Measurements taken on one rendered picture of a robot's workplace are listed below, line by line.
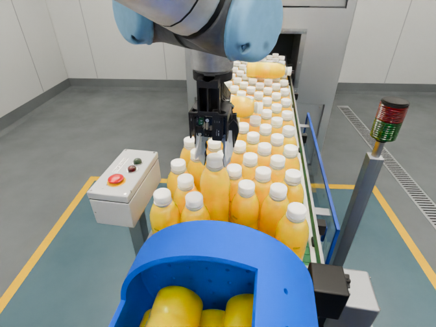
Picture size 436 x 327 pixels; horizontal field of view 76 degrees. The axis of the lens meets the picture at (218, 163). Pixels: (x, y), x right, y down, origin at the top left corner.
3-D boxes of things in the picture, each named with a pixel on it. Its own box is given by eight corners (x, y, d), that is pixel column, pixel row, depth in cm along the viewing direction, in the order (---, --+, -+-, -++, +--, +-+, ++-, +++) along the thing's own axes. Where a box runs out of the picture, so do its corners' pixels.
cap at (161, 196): (161, 191, 65) (159, 185, 64) (174, 196, 64) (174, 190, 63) (150, 201, 62) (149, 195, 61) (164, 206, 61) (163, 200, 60)
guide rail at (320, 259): (318, 275, 63) (321, 266, 61) (288, 74, 194) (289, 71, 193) (322, 276, 62) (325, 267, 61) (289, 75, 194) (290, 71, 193)
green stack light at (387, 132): (373, 141, 71) (379, 123, 69) (366, 130, 77) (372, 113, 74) (399, 143, 70) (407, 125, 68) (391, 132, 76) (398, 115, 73)
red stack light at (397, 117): (379, 122, 68) (384, 108, 66) (372, 113, 74) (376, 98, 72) (407, 124, 68) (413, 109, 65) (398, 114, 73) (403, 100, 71)
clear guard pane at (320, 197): (305, 322, 102) (336, 230, 75) (292, 189, 166) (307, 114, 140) (306, 323, 102) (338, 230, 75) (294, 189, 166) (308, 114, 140)
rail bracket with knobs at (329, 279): (294, 317, 60) (303, 289, 54) (292, 287, 66) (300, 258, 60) (343, 325, 58) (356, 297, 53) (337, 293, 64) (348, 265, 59)
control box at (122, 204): (96, 223, 69) (85, 191, 63) (130, 176, 86) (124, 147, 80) (134, 228, 68) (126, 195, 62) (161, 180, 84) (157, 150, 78)
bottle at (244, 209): (241, 230, 80) (245, 176, 70) (261, 245, 76) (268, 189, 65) (223, 244, 76) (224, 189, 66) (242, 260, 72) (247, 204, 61)
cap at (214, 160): (209, 170, 61) (209, 163, 60) (204, 160, 64) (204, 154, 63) (226, 166, 62) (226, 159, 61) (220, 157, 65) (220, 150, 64)
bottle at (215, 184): (206, 237, 70) (204, 174, 59) (198, 217, 75) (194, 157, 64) (233, 230, 72) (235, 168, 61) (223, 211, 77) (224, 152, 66)
